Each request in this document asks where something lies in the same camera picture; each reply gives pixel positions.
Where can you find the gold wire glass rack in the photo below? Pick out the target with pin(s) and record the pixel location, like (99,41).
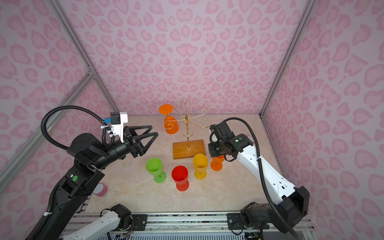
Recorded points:
(187,119)

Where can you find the orange wine glass front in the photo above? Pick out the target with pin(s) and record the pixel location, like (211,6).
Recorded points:
(217,163)

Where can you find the pink white tape roll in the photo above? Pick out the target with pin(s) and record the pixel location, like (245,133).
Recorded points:
(100,190)

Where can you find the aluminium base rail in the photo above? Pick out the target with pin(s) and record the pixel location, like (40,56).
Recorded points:
(171,226)

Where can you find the orange wine glass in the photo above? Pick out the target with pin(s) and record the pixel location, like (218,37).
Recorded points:
(170,123)
(217,163)

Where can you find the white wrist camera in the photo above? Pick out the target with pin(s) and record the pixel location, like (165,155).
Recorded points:
(114,125)
(213,138)

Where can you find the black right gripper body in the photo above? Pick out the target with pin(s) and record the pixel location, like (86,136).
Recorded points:
(214,149)

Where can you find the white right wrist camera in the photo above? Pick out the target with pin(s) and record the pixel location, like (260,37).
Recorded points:
(213,138)

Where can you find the green plastic wine glass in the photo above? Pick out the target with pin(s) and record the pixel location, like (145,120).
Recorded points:
(155,167)

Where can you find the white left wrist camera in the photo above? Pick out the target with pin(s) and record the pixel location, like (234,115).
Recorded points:
(114,125)

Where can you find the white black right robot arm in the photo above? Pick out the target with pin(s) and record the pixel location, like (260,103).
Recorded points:
(287,204)

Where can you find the red plastic wine glass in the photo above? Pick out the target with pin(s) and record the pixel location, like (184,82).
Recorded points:
(180,176)

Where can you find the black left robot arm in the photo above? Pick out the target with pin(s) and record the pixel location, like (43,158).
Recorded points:
(90,158)

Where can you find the wooden rack base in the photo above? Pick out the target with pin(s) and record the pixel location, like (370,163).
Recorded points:
(182,150)

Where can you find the yellow plastic wine glass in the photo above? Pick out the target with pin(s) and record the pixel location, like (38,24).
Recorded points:
(200,162)

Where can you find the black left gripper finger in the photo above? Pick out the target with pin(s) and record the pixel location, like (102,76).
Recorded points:
(142,143)
(134,132)

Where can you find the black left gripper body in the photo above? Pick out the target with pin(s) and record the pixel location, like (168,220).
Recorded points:
(134,147)

